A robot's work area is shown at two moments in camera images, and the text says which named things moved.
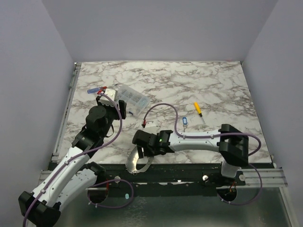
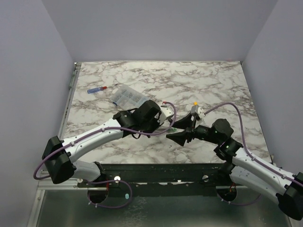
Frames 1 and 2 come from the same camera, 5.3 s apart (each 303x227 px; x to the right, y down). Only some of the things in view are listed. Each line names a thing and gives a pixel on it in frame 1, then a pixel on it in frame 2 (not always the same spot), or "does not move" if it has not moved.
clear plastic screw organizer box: (136, 102) does not move
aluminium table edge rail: (55, 156) does not move
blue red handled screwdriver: (94, 89) does not move
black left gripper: (122, 106) to (155, 119)
